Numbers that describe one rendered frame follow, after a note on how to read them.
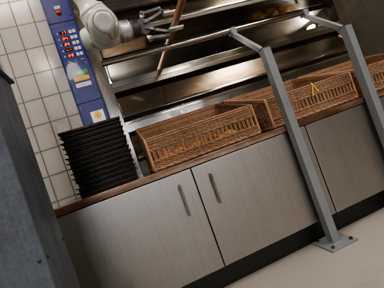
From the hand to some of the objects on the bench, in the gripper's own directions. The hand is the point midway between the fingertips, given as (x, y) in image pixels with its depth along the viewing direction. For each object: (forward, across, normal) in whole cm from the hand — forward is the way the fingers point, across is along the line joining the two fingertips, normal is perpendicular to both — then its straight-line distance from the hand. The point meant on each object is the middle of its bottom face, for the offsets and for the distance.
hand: (174, 20), depth 120 cm
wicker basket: (+58, +62, -26) cm, 89 cm away
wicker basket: (-3, +62, -28) cm, 68 cm away
